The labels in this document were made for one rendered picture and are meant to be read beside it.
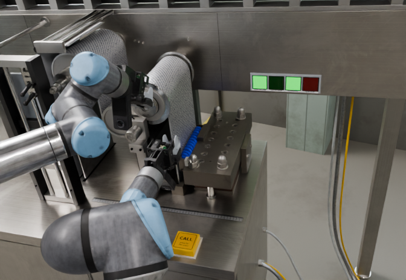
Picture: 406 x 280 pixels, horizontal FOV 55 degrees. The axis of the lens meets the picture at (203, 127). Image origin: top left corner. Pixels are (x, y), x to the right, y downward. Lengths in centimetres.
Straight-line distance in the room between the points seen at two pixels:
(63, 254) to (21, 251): 85
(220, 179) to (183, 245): 24
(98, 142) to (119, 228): 18
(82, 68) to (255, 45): 71
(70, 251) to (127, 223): 11
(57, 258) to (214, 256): 56
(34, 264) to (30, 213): 20
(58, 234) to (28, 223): 74
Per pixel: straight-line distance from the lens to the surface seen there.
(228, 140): 142
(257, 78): 146
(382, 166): 184
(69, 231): 74
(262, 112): 343
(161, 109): 122
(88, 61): 89
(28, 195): 161
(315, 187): 282
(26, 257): 160
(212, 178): 128
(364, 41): 140
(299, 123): 303
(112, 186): 150
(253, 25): 139
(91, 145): 80
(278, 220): 257
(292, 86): 146
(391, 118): 172
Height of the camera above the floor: 181
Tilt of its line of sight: 31 degrees down
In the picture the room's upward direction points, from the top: 6 degrees counter-clockwise
